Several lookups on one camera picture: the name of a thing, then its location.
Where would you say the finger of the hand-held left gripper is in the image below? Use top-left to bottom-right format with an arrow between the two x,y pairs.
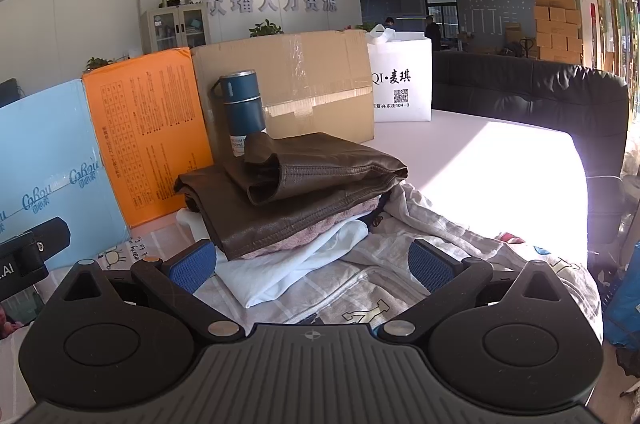
0,216 -> 72,266

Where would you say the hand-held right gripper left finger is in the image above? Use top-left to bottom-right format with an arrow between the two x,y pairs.
54,240 -> 246,340

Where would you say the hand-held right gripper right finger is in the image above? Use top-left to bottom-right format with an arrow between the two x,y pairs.
376,240 -> 572,340

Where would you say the pile of folded clothes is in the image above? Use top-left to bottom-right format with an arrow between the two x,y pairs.
174,132 -> 409,262

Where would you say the printed cartoon blanket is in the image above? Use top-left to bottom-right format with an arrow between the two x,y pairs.
95,181 -> 602,340

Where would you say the light blue cardboard box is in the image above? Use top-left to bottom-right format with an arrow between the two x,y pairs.
0,79 -> 132,277

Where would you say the white folded garment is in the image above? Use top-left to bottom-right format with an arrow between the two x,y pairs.
176,209 -> 370,309

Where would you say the pink folded garment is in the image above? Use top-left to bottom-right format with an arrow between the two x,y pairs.
240,196 -> 381,261

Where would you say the black monitor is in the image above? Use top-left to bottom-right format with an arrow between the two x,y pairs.
0,77 -> 22,108

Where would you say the dark blue thermos bottle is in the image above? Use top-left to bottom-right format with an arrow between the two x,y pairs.
210,70 -> 267,160

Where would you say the white printed bag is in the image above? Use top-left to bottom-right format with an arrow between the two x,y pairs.
366,26 -> 433,124

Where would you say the blue bag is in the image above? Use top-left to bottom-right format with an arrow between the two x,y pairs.
602,241 -> 640,351

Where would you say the black leather sofa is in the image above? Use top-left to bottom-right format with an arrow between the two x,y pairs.
431,51 -> 631,200

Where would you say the brown cardboard box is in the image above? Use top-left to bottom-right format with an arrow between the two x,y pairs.
191,29 -> 376,167

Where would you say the grey metal cabinet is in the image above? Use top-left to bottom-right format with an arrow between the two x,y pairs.
145,2 -> 209,55

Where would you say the stack of cardboard boxes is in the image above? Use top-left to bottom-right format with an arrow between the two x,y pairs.
532,0 -> 584,65

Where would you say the silver wall lettering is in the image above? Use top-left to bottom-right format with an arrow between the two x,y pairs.
202,0 -> 339,16

